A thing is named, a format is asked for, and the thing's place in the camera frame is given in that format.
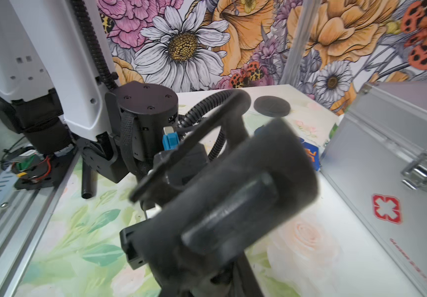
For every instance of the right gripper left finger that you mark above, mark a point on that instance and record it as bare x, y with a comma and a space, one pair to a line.
134, 240

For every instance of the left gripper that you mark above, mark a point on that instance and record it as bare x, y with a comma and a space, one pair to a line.
175, 179

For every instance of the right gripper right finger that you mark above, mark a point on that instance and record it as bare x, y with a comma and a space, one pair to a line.
244, 283

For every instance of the black round stand base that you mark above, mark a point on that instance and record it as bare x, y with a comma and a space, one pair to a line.
196, 238

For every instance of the black microphone clip pole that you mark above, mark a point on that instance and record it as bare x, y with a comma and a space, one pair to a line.
229, 117

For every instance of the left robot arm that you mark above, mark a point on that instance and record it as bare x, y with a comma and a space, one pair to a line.
93, 77

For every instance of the black stand pole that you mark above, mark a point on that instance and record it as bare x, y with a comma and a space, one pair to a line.
89, 182

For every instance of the black round base far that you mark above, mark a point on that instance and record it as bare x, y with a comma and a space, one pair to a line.
272, 106

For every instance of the blue snack packet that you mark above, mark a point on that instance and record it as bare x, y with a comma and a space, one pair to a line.
279, 149

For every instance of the silver aluminium first aid case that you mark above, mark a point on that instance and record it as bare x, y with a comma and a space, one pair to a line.
377, 162

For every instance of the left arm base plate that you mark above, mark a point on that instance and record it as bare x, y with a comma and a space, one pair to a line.
37, 171

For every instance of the aluminium front rail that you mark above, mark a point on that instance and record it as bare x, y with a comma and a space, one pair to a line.
24, 216

